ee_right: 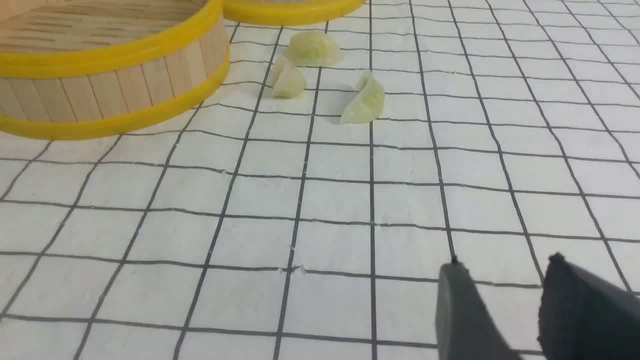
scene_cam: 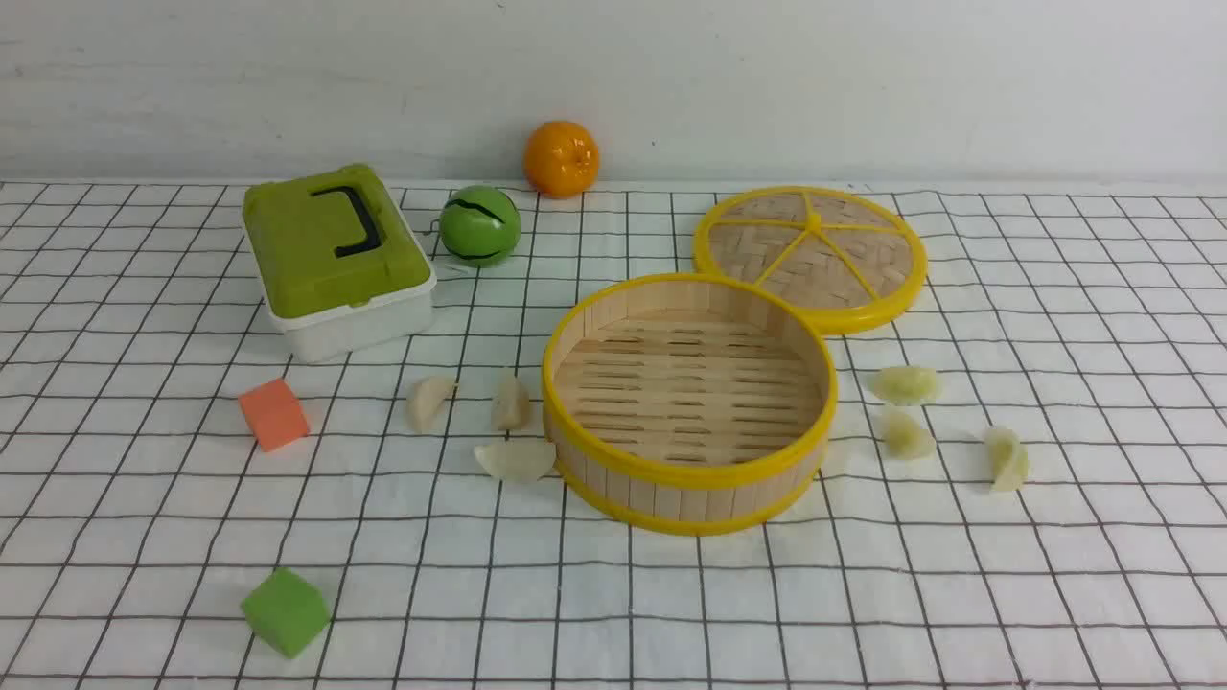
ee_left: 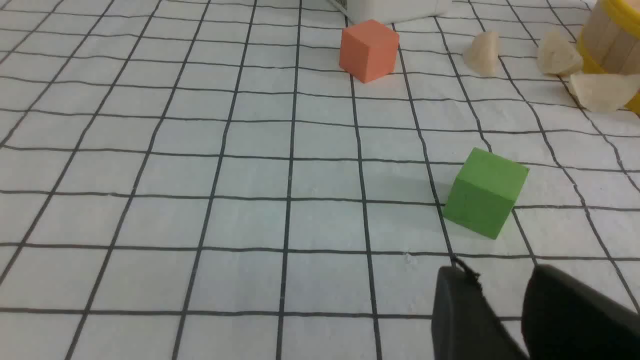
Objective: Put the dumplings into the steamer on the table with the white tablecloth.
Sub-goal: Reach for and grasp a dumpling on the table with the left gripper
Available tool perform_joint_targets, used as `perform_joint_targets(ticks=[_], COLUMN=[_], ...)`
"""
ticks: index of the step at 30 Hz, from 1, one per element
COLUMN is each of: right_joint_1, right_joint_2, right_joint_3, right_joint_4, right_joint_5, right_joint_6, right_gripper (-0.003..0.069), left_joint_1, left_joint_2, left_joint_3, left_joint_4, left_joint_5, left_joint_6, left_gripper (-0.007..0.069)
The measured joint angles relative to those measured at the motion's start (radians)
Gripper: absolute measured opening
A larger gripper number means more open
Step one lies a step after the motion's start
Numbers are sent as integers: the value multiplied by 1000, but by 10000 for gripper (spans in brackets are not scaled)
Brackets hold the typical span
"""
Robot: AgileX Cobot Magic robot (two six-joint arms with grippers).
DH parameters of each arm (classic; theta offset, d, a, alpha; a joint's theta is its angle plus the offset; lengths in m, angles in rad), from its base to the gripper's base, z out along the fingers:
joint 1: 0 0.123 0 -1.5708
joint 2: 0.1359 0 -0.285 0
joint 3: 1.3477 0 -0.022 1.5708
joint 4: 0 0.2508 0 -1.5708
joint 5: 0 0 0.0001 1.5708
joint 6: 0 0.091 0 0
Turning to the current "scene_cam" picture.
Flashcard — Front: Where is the white dumpling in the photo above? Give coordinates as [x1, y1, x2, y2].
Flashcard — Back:
[492, 370, 531, 431]
[405, 376, 456, 435]
[474, 438, 557, 483]

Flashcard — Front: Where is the greenish dumpling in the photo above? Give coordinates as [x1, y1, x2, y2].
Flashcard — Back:
[984, 426, 1029, 491]
[867, 366, 944, 406]
[880, 406, 937, 460]

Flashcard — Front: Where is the bamboo steamer tray yellow rim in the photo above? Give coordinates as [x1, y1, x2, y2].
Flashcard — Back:
[541, 273, 838, 537]

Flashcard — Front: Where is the bamboo steamer lid yellow rim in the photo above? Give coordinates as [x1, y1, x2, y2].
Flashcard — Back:
[693, 185, 928, 334]

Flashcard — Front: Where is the green toy watermelon ball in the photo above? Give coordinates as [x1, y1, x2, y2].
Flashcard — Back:
[439, 185, 521, 266]

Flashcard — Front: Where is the orange toy fruit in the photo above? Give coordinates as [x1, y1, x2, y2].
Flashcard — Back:
[521, 122, 600, 199]

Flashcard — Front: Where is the green lidded white box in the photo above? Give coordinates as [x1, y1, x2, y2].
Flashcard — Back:
[242, 163, 436, 362]

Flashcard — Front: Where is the orange foam cube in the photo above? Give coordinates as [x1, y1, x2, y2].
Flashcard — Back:
[238, 379, 310, 453]

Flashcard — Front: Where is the green foam cube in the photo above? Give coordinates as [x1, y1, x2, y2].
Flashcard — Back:
[240, 567, 333, 659]

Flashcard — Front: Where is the white grid tablecloth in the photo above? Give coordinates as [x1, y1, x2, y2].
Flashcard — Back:
[1, 182, 1226, 689]

